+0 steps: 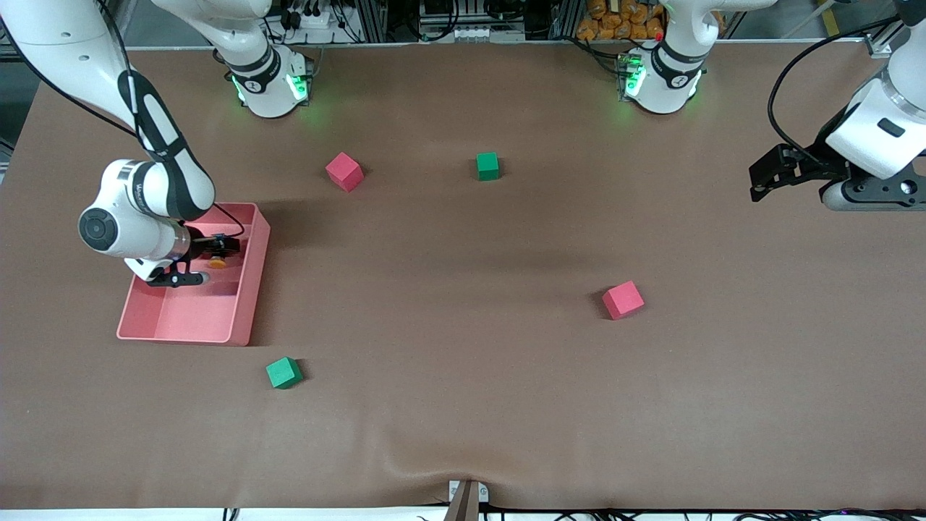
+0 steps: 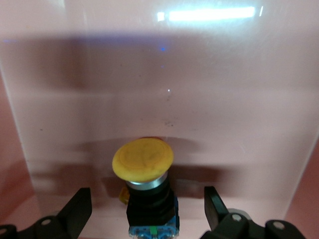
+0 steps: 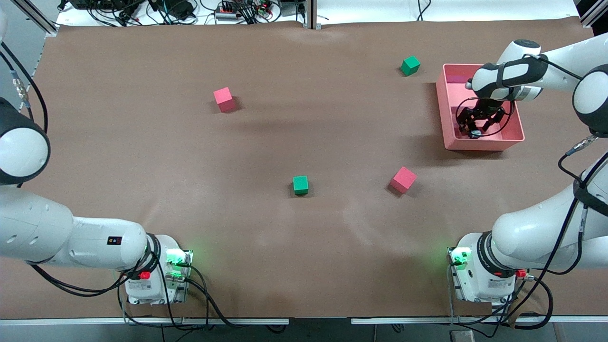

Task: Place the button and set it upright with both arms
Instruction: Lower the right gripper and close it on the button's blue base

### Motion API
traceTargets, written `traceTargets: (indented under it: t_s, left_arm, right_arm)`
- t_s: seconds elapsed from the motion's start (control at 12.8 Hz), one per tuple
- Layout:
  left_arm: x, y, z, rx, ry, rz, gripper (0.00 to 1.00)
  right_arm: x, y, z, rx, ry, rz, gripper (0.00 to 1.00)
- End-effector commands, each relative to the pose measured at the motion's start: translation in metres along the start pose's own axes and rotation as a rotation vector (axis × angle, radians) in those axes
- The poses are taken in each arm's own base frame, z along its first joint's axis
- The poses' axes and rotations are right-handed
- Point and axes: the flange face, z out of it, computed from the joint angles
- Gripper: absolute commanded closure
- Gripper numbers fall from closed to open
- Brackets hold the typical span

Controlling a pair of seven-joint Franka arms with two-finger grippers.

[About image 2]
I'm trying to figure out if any yellow-capped push button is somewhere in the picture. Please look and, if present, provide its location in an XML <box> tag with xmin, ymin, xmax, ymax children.
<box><xmin>112</xmin><ymin>136</ymin><xmax>180</xmax><ymax>239</ymax></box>

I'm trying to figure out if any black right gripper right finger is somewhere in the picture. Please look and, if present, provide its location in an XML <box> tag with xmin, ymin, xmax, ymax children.
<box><xmin>204</xmin><ymin>186</ymin><xmax>267</xmax><ymax>239</ymax></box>

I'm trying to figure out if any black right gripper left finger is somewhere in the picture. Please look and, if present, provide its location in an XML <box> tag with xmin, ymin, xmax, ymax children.
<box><xmin>32</xmin><ymin>187</ymin><xmax>93</xmax><ymax>239</ymax></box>

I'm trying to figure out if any pink plastic bin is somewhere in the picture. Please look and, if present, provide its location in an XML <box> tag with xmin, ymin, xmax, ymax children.
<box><xmin>0</xmin><ymin>0</ymin><xmax>319</xmax><ymax>239</ymax></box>

